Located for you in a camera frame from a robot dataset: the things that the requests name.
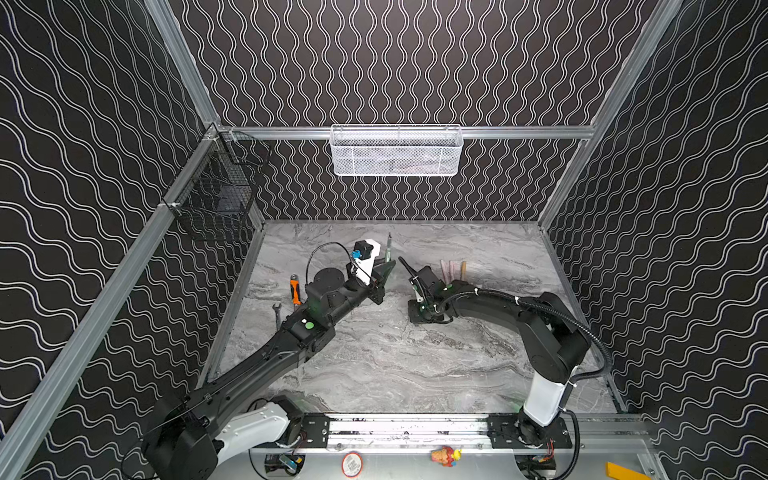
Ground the green pen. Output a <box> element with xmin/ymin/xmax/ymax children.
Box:
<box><xmin>385</xmin><ymin>232</ymin><xmax>392</xmax><ymax>262</ymax></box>

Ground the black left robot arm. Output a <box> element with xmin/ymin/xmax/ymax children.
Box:
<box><xmin>141</xmin><ymin>260</ymin><xmax>395</xmax><ymax>479</ymax></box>

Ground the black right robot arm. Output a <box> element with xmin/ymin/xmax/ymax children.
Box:
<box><xmin>399</xmin><ymin>258</ymin><xmax>613</xmax><ymax>447</ymax></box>

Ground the steel wrench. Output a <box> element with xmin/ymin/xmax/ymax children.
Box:
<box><xmin>272</xmin><ymin>302</ymin><xmax>283</xmax><ymax>331</ymax></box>

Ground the small red yellow toy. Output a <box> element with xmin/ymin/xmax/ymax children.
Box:
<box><xmin>430</xmin><ymin>446</ymin><xmax>462</xmax><ymax>468</ymax></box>

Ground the yellow block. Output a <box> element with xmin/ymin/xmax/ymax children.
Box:
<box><xmin>605</xmin><ymin>462</ymin><xmax>651</xmax><ymax>480</ymax></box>

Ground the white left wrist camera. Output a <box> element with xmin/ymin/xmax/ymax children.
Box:
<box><xmin>350</xmin><ymin>239</ymin><xmax>381</xmax><ymax>286</ymax></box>

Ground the orange handled screwdriver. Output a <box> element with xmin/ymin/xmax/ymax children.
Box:
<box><xmin>290</xmin><ymin>274</ymin><xmax>302</xmax><ymax>309</ymax></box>

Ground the white wire mesh basket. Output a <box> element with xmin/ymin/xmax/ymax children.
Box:
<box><xmin>329</xmin><ymin>124</ymin><xmax>464</xmax><ymax>177</ymax></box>

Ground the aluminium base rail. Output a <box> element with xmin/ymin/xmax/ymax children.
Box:
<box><xmin>161</xmin><ymin>411</ymin><xmax>649</xmax><ymax>452</ymax></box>

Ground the black wire mesh basket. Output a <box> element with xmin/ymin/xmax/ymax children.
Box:
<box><xmin>168</xmin><ymin>130</ymin><xmax>273</xmax><ymax>243</ymax></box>

